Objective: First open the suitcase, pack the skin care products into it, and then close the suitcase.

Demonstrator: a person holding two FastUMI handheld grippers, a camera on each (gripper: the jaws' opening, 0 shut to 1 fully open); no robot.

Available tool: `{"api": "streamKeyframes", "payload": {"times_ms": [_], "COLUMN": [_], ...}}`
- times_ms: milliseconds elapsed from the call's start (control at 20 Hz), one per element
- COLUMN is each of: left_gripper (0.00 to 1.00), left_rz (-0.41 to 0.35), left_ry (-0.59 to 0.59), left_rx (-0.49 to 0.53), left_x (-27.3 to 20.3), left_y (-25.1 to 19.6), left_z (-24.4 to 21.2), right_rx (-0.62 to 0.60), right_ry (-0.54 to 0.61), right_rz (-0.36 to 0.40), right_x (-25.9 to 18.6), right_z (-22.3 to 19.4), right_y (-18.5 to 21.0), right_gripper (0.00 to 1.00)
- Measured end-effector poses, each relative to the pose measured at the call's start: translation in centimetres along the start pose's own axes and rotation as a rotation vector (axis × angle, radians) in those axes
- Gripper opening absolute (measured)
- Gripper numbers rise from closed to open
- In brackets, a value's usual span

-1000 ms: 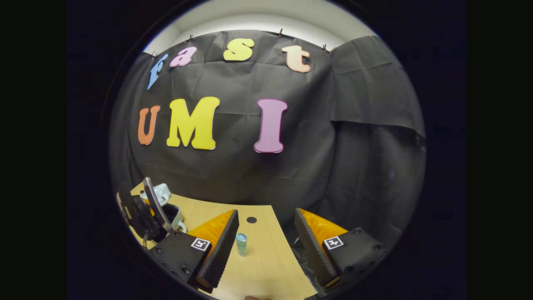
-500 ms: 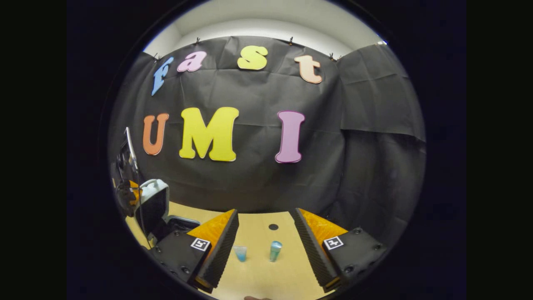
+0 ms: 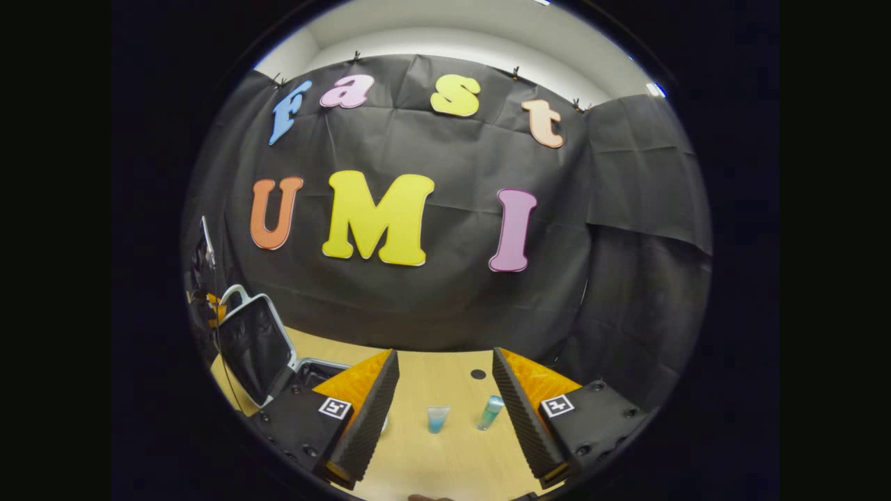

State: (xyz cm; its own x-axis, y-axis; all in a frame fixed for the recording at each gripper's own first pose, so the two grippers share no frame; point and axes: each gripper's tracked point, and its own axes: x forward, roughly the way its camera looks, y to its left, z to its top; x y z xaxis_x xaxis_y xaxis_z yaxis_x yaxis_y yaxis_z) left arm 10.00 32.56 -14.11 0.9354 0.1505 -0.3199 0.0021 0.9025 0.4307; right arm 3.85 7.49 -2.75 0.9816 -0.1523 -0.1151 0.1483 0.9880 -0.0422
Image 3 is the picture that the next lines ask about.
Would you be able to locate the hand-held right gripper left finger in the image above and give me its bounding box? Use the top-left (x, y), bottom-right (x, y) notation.
top-left (249, 349), bottom-right (402, 491)

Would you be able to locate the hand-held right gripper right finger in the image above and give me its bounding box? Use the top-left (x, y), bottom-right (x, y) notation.
top-left (491, 347), bottom-right (652, 491)

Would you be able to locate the teal skin care bottle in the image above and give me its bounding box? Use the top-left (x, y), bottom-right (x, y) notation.
top-left (477, 395), bottom-right (505, 431)

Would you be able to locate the light blue suitcase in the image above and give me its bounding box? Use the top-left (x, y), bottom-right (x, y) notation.
top-left (219, 284), bottom-right (353, 409)

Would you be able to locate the black backdrop cloth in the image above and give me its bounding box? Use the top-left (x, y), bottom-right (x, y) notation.
top-left (182, 54), bottom-right (712, 413)

